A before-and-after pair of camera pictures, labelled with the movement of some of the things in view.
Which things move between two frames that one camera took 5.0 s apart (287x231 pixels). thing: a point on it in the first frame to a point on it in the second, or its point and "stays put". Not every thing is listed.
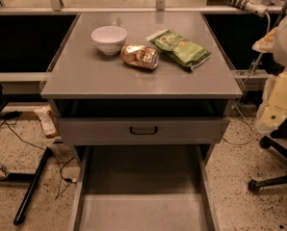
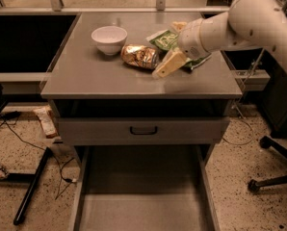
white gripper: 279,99 to 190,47
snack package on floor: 47,120 stays put
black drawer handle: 143,133 stays put
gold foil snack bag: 139,55 stays put
